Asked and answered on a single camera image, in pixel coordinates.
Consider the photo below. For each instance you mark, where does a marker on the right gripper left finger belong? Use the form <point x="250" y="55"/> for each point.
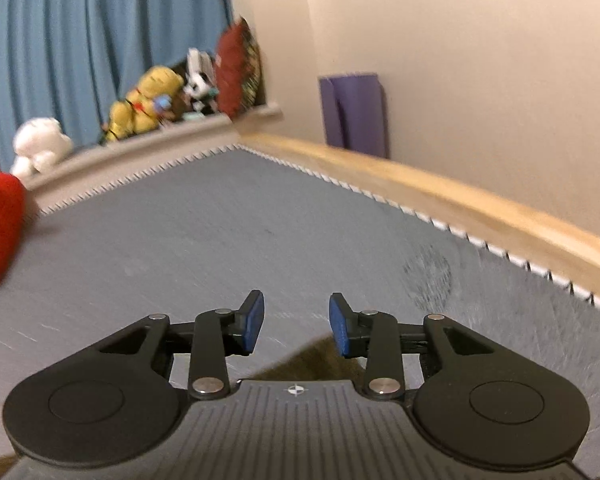
<point x="123" y="395"/>

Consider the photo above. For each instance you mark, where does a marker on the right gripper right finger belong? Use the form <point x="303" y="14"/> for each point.
<point x="476" y="400"/>

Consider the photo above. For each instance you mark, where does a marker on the grey quilted mattress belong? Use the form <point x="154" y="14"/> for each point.
<point x="203" y="234"/>

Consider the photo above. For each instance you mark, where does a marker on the white plush toy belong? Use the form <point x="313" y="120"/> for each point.
<point x="40" y="145"/>

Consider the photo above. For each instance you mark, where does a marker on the yellow plush toy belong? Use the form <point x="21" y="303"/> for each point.
<point x="143" y="107"/>

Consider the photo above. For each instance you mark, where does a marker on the purple folded mat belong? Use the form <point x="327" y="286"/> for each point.
<point x="354" y="113"/>

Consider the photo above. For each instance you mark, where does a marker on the dark red cushion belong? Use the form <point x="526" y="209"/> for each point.
<point x="237" y="69"/>

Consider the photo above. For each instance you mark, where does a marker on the blue curtain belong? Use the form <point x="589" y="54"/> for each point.
<point x="71" y="59"/>

